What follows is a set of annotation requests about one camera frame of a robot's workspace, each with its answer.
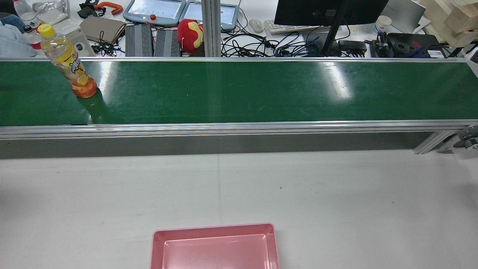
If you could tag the pink plastic basket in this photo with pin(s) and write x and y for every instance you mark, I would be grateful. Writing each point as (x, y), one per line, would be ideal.
(214, 250)

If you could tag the white computer mouse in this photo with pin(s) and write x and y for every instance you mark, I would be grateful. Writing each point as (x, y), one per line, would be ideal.
(256, 25)

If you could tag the red yellow plush toy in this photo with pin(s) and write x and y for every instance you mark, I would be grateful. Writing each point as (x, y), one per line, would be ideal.
(188, 35)

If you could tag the grey finned metal box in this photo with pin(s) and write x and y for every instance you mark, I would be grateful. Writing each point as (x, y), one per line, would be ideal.
(168, 43)
(139, 41)

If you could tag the white keyboard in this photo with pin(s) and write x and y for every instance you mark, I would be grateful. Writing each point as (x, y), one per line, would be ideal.
(287, 28)

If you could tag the grey robot teach pendant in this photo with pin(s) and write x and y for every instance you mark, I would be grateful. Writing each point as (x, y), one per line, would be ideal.
(155, 9)
(229, 15)

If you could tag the black monitor stand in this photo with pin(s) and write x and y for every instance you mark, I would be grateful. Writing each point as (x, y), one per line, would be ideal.
(332, 35)

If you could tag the black docking hub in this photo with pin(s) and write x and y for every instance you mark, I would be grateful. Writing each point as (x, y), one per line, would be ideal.
(353, 45)

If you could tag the black monitor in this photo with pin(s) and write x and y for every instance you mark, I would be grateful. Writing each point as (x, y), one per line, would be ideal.
(328, 9)

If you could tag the brown cardboard folder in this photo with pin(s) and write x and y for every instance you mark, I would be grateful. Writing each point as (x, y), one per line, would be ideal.
(102, 28)

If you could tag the orange clamp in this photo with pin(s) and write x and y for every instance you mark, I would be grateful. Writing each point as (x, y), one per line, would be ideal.
(112, 7)

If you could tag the white paper cup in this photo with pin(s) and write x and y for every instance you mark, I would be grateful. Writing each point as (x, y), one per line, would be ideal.
(382, 24)

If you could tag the orange drink bottle, yellow cap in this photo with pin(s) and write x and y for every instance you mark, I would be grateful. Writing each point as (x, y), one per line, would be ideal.
(69, 61)

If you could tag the white grey plastic device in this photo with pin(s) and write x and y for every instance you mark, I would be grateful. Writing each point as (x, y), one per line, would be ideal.
(76, 41)

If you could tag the aluminium conveyor leg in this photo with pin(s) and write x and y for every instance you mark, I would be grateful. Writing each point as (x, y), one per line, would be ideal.
(429, 144)

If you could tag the black device with round flange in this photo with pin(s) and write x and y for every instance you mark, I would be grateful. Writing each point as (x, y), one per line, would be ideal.
(410, 45)

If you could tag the silver laptop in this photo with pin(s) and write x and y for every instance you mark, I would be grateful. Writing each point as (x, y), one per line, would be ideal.
(405, 15)

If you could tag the clear plastic bag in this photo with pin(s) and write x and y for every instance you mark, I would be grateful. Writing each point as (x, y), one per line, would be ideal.
(52, 9)

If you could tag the small bottle, red label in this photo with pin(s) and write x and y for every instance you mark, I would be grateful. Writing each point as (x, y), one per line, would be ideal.
(33, 37)

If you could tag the cardboard boxes stack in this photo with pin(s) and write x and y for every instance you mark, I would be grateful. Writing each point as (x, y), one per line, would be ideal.
(453, 18)

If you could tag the blue cloth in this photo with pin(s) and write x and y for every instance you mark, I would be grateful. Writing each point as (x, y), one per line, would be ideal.
(13, 41)

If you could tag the clear water bottle, green label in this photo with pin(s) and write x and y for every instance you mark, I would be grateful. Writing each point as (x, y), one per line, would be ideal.
(26, 13)

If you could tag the green conveyor belt, aluminium frame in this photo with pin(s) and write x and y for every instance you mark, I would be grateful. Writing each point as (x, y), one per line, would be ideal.
(239, 93)

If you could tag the aluminium profile post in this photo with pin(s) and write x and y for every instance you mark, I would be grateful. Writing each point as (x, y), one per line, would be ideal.
(211, 26)

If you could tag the black bracket part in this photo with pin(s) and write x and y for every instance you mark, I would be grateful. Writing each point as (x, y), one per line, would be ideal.
(86, 9)

